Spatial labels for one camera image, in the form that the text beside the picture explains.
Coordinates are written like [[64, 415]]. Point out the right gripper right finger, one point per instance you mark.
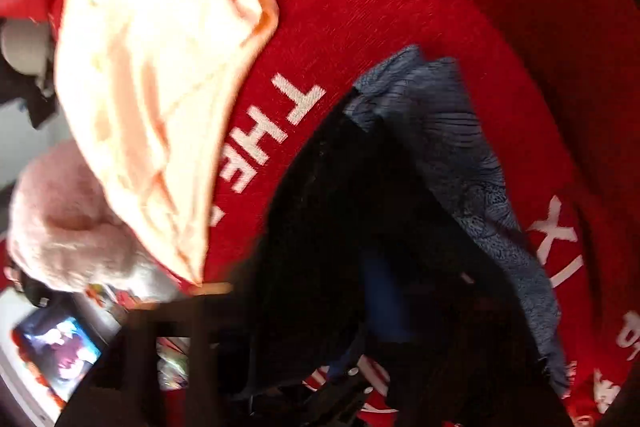
[[386, 311]]

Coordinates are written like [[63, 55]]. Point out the pink fluffy garment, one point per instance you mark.
[[62, 232]]

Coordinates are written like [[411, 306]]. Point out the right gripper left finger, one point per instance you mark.
[[123, 387]]

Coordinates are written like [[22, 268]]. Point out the red bedspread with white characters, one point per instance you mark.
[[554, 85]]

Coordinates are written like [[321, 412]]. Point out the smartphone with lit screen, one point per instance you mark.
[[58, 346]]

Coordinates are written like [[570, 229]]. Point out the cream folded garment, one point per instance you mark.
[[147, 87]]

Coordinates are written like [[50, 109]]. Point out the black pants with grey trim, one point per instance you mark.
[[400, 172]]

